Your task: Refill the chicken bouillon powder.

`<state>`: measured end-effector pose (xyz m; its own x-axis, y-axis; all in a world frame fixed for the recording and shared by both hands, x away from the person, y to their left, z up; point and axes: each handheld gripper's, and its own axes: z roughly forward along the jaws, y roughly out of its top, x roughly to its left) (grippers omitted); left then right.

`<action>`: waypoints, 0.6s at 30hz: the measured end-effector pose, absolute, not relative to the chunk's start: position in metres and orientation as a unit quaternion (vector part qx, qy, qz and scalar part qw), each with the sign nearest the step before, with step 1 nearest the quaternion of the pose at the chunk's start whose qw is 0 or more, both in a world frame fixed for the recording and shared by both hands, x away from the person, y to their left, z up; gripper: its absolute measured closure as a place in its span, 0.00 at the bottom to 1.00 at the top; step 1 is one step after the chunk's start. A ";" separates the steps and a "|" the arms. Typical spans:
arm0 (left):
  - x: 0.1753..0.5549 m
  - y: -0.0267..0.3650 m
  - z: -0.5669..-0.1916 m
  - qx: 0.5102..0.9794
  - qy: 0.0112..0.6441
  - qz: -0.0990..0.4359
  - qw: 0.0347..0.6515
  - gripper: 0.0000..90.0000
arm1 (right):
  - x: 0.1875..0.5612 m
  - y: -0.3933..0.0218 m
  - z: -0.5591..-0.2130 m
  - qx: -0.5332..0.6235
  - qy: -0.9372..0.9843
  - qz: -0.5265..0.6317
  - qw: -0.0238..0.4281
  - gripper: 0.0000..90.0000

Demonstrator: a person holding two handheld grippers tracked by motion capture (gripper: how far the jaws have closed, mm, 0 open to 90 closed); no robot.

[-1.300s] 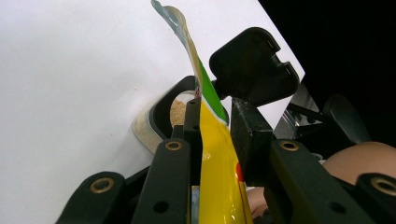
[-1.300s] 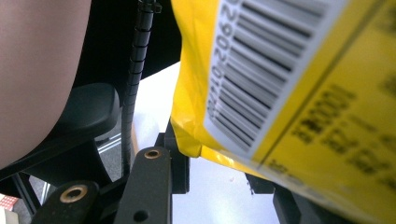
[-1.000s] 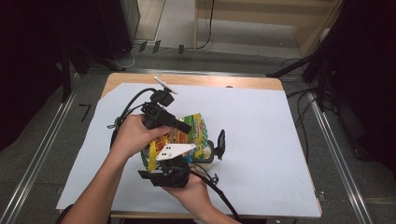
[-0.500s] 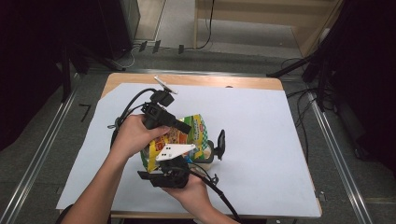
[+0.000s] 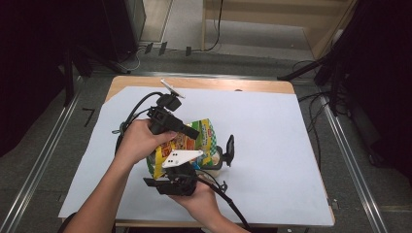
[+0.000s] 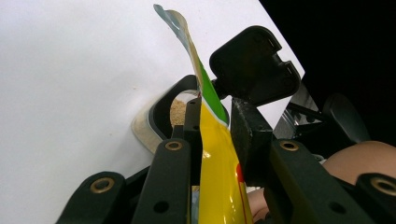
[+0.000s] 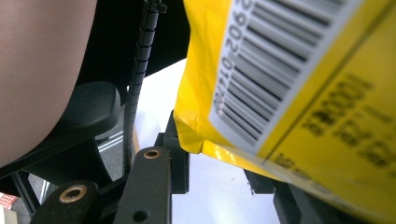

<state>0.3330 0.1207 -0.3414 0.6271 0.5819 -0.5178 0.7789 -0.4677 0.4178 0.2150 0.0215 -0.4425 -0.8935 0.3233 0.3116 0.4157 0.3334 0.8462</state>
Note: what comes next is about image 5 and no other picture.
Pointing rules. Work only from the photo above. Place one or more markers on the black curtain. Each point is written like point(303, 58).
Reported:
point(382, 81)
point(26, 64)

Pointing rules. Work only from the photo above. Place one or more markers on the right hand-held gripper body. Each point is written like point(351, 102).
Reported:
point(181, 157)

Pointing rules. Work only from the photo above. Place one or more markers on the light wooden furniture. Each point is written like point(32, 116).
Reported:
point(259, 13)

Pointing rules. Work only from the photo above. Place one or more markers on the black metal stand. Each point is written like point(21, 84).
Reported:
point(301, 69)
point(68, 81)

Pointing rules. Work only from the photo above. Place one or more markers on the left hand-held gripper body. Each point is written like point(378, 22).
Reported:
point(163, 121)

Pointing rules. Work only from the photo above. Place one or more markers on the small grey table clip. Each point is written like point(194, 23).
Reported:
point(335, 205)

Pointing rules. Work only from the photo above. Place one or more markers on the person's right hand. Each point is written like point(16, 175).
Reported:
point(202, 205)

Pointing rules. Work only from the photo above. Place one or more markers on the clear jar with black lid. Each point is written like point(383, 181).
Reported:
point(229, 150)

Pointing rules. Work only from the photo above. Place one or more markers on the person's left hand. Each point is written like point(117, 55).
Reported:
point(137, 142)

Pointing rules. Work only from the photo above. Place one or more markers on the dark rounded object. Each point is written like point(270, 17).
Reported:
point(64, 223)

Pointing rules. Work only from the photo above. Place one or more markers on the yellow spouted pouch green cap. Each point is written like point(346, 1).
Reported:
point(181, 144)

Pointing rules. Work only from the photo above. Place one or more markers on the metal floor rail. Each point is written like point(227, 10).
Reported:
point(347, 152)
point(48, 152)
point(194, 75)

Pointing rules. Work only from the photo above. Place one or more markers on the white paper sheet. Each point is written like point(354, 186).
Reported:
point(275, 145)

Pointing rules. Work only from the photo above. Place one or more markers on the dark cabinet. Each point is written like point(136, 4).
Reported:
point(118, 26)

